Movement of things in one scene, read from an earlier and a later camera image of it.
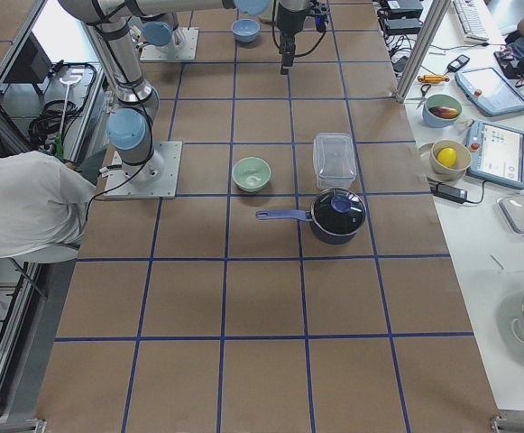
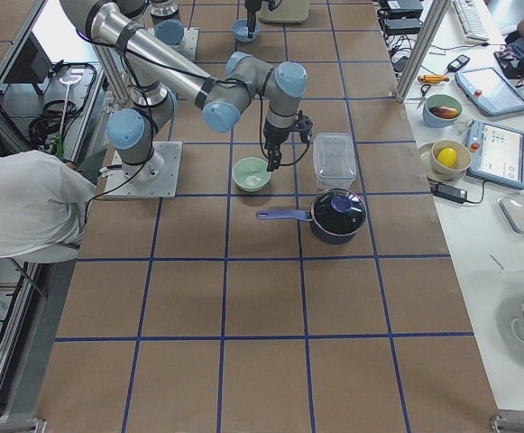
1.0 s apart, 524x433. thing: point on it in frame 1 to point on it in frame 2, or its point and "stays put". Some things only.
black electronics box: x=401 y=16 stays put
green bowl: x=251 y=174 stays put
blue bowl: x=245 y=30 stays put
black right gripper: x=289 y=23 to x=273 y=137
